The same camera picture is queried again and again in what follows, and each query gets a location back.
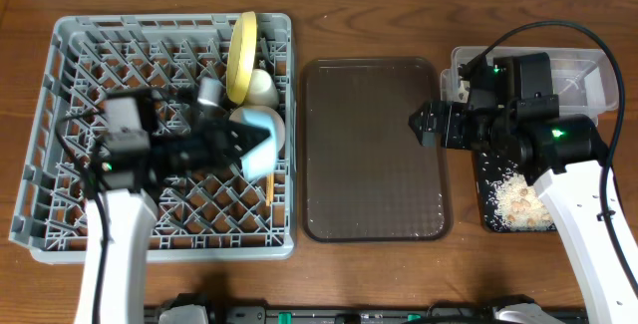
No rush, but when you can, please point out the pink bowl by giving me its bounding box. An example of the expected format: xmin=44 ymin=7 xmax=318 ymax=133
xmin=229 ymin=105 xmax=285 ymax=151

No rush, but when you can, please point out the light blue bowl with rice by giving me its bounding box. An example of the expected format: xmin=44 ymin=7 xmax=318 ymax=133
xmin=241 ymin=109 xmax=278 ymax=181

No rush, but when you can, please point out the wooden chopstick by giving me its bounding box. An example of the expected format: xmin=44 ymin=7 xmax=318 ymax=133
xmin=265 ymin=173 xmax=275 ymax=207

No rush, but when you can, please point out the white cup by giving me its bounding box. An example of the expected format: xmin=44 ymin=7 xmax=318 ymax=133
xmin=244 ymin=69 xmax=279 ymax=109

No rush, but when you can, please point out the yellow plate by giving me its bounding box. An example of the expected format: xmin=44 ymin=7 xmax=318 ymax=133
xmin=226 ymin=11 xmax=257 ymax=105

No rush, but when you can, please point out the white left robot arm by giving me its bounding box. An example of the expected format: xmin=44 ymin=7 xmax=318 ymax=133
xmin=75 ymin=78 xmax=280 ymax=323

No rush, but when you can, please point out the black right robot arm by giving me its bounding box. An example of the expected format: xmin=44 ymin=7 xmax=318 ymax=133
xmin=408 ymin=100 xmax=637 ymax=323

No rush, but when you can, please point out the grey plastic dishwasher rack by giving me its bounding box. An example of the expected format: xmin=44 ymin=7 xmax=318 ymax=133
xmin=9 ymin=13 xmax=296 ymax=264

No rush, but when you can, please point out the black plastic tray bin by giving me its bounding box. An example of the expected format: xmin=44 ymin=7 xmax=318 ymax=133
xmin=472 ymin=149 xmax=559 ymax=233

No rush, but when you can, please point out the dark brown serving tray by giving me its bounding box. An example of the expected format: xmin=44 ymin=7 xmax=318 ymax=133
xmin=299 ymin=57 xmax=453 ymax=243

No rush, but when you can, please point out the spilled rice pile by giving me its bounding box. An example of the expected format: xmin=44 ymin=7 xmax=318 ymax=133
xmin=484 ymin=168 xmax=554 ymax=232

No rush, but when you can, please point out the clear plastic bin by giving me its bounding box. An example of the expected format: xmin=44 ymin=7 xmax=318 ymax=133
xmin=440 ymin=46 xmax=618 ymax=122

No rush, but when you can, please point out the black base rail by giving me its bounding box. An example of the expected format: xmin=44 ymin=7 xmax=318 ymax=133
xmin=144 ymin=293 xmax=589 ymax=324

